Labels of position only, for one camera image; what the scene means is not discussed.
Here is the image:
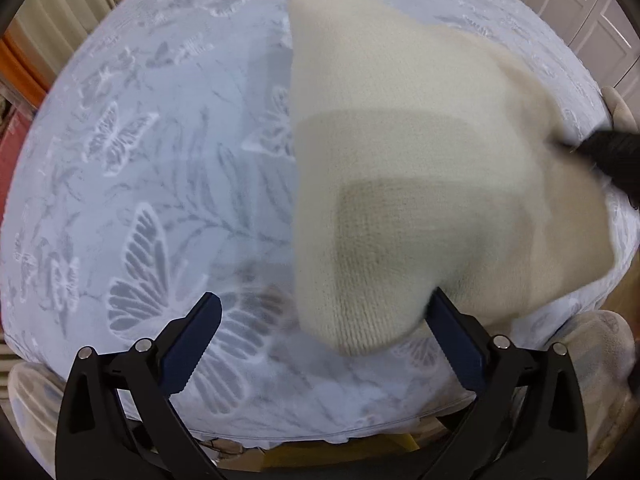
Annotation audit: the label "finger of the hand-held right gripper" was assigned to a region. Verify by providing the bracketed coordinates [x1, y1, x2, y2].
[574, 130, 640, 197]

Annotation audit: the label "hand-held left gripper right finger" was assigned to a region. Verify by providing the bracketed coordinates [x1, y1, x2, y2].
[426, 286, 589, 480]

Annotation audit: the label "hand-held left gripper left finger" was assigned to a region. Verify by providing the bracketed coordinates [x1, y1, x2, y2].
[54, 291, 223, 480]

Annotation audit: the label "cream cherry knit cardigan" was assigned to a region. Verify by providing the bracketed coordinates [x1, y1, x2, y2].
[287, 0, 619, 357]

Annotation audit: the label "cream fleece cloth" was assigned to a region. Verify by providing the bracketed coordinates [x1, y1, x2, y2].
[600, 86, 640, 134]

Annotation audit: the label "blue butterfly bed sheet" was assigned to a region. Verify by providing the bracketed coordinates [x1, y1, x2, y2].
[0, 0, 640, 450]

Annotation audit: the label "white pleated curtain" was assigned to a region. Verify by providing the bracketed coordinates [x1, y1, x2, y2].
[7, 0, 132, 61]

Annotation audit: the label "orange wooden frame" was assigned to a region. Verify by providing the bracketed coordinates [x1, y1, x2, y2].
[0, 30, 49, 111]

